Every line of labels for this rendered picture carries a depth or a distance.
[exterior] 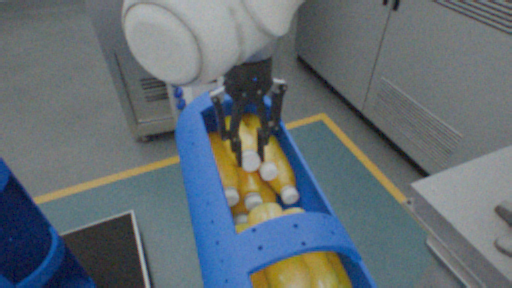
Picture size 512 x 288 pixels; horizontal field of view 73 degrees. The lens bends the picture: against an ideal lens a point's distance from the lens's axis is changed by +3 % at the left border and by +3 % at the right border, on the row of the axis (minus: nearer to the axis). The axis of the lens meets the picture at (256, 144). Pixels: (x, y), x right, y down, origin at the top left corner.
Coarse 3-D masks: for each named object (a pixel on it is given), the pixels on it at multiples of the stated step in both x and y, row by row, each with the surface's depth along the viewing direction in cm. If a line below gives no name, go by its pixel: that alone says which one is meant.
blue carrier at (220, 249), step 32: (224, 96) 80; (192, 128) 78; (192, 160) 73; (288, 160) 89; (192, 192) 69; (224, 192) 62; (320, 192) 72; (192, 224) 69; (224, 224) 58; (256, 224) 55; (288, 224) 54; (320, 224) 56; (224, 256) 55; (256, 256) 51; (288, 256) 51; (352, 256) 58
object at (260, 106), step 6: (258, 90) 55; (258, 96) 55; (258, 102) 57; (264, 102) 57; (258, 108) 58; (264, 108) 58; (258, 114) 61; (264, 114) 59; (264, 120) 60; (264, 126) 61; (264, 132) 62
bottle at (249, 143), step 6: (228, 120) 80; (228, 126) 77; (240, 126) 76; (240, 132) 72; (246, 132) 73; (246, 138) 70; (252, 138) 71; (228, 144) 71; (246, 144) 69; (252, 144) 69; (228, 150) 71; (246, 150) 68; (252, 150) 68; (228, 156) 72; (234, 156) 69; (234, 162) 71
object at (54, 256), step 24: (0, 168) 95; (0, 192) 116; (24, 192) 112; (0, 216) 123; (24, 216) 126; (0, 240) 128; (24, 240) 134; (48, 240) 137; (0, 264) 131; (24, 264) 141; (48, 264) 116; (72, 264) 150
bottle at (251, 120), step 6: (246, 114) 89; (252, 114) 89; (246, 120) 87; (252, 120) 87; (258, 120) 88; (246, 126) 86; (252, 126) 85; (258, 126) 86; (252, 132) 84; (270, 144) 82; (270, 150) 80; (270, 156) 79; (264, 162) 78; (270, 162) 78; (258, 168) 80
